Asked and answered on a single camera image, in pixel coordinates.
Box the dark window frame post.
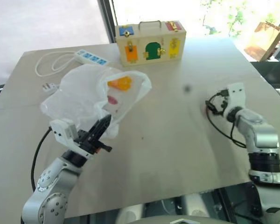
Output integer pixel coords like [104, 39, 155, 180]
[97, 0, 119, 44]

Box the pink item in bag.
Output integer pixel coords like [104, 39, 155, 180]
[107, 95, 119, 106]

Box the orange item in bag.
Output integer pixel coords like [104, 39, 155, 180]
[106, 77, 133, 91]

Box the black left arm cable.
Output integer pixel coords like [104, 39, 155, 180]
[30, 127, 52, 192]

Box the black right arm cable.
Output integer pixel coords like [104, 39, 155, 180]
[205, 90, 247, 148]

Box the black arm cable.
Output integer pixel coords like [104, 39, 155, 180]
[205, 90, 247, 148]
[30, 127, 52, 192]

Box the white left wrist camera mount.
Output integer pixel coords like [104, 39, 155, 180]
[49, 119, 95, 159]

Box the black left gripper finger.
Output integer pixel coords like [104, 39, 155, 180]
[90, 115, 109, 139]
[93, 116, 112, 142]

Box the grey rounded robot torso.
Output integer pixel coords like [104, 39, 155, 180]
[116, 202, 227, 224]

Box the wooden lock box with doors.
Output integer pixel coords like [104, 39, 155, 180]
[114, 20, 187, 68]

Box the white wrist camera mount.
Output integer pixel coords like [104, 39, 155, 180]
[224, 82, 246, 118]
[49, 119, 95, 159]

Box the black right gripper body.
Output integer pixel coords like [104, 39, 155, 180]
[217, 99, 228, 114]

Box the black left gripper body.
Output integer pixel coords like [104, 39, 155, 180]
[74, 130, 113, 155]

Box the translucent white plastic bag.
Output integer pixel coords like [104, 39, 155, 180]
[40, 64, 153, 139]

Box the white power strip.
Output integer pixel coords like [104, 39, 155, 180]
[74, 49, 110, 66]

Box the brown paper bag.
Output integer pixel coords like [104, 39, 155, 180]
[244, 21, 280, 62]

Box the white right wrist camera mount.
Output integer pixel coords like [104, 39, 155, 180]
[224, 82, 246, 118]

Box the white power cord with plug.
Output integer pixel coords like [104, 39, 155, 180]
[35, 51, 77, 95]

